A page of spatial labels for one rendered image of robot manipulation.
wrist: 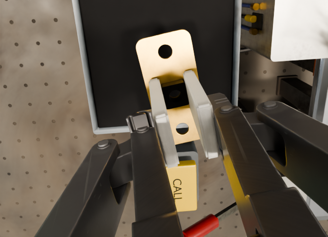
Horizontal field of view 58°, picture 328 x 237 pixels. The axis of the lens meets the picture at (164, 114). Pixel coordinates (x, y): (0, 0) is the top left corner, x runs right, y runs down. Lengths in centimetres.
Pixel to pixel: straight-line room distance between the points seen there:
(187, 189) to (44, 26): 55
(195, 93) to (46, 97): 67
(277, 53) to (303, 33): 3
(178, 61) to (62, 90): 60
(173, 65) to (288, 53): 17
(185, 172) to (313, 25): 20
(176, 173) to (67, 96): 52
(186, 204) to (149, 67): 18
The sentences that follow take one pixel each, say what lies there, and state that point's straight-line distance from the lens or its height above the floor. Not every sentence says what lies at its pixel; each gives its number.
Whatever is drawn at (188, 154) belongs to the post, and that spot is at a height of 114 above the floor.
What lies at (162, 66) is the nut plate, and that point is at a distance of 21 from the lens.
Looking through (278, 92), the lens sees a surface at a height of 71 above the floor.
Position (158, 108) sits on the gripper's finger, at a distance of 15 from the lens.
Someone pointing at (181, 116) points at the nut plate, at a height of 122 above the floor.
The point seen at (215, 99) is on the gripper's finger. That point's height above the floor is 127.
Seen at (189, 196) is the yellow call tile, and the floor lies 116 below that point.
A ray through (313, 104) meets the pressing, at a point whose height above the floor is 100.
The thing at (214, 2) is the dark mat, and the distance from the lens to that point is 27.
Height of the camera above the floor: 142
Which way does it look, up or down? 68 degrees down
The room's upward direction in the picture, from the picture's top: 171 degrees clockwise
